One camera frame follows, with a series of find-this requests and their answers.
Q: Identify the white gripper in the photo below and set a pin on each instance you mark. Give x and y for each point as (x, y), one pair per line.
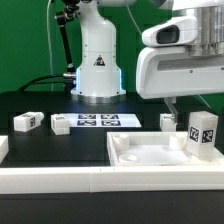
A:
(169, 72)

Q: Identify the white square tabletop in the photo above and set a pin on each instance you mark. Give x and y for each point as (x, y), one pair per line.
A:
(152, 149)

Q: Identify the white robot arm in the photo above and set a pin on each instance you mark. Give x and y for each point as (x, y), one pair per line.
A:
(99, 78)

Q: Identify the white sheet with fiducial markers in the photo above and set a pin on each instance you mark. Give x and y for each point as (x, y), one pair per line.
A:
(102, 120)

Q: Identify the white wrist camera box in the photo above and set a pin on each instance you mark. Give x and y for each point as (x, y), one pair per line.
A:
(180, 30)

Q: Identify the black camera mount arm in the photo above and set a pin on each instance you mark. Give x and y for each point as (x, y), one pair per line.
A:
(62, 18)

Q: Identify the white U-shaped fence wall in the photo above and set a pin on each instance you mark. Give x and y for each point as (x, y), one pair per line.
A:
(109, 178)

